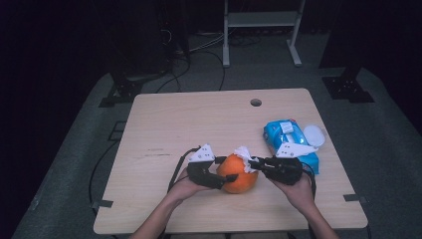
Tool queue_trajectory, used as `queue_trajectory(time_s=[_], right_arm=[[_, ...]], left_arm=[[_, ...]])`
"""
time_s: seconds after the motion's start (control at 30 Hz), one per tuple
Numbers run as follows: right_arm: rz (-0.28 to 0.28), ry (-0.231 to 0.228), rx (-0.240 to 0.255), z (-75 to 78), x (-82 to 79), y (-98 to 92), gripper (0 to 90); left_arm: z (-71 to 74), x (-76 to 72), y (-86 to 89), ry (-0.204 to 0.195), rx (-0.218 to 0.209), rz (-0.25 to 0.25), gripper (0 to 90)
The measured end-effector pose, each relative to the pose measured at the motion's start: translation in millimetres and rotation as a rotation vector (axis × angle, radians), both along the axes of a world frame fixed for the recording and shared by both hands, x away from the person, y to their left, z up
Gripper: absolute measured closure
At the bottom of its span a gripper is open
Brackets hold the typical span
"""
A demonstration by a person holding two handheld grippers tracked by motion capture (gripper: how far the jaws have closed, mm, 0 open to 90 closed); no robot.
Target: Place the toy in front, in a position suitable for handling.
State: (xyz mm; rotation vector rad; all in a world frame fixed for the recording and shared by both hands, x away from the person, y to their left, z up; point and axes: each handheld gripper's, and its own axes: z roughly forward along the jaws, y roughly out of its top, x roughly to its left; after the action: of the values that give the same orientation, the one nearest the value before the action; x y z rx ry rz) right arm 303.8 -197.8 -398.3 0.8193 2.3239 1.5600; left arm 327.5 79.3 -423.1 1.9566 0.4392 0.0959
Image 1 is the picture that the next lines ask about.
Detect person's left hand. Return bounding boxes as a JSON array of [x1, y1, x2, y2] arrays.
[[165, 167, 213, 204]]

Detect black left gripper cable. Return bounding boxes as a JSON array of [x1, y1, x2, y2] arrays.
[[167, 144, 202, 193]]

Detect black floor cable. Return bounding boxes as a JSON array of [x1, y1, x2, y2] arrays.
[[155, 54, 192, 94], [88, 140, 120, 207], [198, 49, 227, 92]]

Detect black floor frame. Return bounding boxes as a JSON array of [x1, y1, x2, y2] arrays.
[[107, 120, 127, 142]]

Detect blue wet wipes pack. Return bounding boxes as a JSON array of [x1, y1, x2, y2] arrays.
[[263, 119, 326, 175]]

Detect black stand base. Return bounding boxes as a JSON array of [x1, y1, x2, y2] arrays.
[[99, 66, 167, 109], [319, 63, 376, 104]]

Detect person's right hand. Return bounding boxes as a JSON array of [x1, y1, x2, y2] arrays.
[[270, 172, 317, 215]]

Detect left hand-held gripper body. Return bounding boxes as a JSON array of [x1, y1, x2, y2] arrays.
[[186, 142, 230, 190]]

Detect white wet wipe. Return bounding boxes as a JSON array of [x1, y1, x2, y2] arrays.
[[233, 145, 258, 174]]

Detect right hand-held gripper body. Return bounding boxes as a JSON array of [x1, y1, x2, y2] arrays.
[[262, 142, 318, 186]]

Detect white metal stand frame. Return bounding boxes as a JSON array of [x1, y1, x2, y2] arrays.
[[222, 0, 307, 69]]

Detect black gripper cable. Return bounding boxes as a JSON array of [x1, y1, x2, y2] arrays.
[[300, 162, 317, 201], [167, 144, 202, 193]]

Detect white floor cables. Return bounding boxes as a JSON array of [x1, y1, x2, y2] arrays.
[[188, 32, 227, 54]]

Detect black tape strip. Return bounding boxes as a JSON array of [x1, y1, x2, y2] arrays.
[[91, 199, 114, 209], [342, 193, 368, 204]]

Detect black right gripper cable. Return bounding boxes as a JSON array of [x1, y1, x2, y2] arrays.
[[300, 162, 317, 201]]

